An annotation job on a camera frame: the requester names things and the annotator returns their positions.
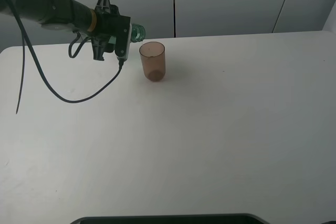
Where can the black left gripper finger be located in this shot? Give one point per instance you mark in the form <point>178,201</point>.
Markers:
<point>103,4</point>
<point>99,47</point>

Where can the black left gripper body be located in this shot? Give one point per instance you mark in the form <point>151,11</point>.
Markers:
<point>111,22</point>

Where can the green transparent water bottle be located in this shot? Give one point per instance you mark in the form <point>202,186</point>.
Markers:
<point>137,35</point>

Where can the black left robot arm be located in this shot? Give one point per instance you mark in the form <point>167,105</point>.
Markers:
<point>67,15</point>

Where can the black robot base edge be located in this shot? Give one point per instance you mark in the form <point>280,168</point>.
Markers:
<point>174,219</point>

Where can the pink translucent plastic cup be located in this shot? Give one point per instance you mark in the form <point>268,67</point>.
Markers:
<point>153,60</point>

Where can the black and white wrist camera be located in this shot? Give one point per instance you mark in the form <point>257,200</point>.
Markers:
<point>122,42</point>

